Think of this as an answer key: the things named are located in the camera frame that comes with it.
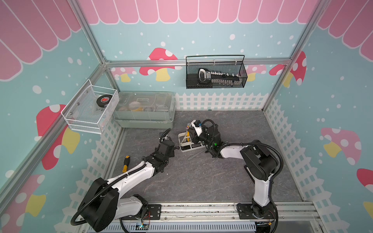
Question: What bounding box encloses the yellow black screwdriver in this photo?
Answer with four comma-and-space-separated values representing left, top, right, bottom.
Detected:
122, 156, 130, 173

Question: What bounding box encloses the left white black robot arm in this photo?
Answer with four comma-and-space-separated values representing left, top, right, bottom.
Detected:
70, 136, 177, 232

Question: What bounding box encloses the green storage box clear lid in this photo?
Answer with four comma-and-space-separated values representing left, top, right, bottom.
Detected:
113, 91, 176, 129

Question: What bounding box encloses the white wire wall basket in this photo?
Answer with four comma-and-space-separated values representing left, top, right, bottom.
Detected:
61, 80, 119, 135

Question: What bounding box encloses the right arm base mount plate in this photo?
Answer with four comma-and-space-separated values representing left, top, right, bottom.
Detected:
236, 203, 277, 220

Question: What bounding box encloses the black wire wall basket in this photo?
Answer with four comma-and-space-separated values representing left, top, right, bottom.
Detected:
185, 55, 248, 89

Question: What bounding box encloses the black red tape roll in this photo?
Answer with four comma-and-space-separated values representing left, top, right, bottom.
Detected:
96, 94, 113, 108

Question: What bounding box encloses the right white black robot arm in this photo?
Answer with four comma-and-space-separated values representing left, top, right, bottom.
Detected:
187, 119, 284, 219

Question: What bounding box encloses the socket bit set holder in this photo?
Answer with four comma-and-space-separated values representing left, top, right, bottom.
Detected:
198, 69, 242, 87

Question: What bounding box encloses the yellow toothbrush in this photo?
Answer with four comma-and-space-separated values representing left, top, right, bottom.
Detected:
185, 124, 191, 143

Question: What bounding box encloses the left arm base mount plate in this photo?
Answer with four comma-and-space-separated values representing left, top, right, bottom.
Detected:
121, 204, 162, 220

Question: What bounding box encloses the beige toothbrush holder rack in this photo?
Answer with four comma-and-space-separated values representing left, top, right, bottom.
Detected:
178, 132, 204, 152

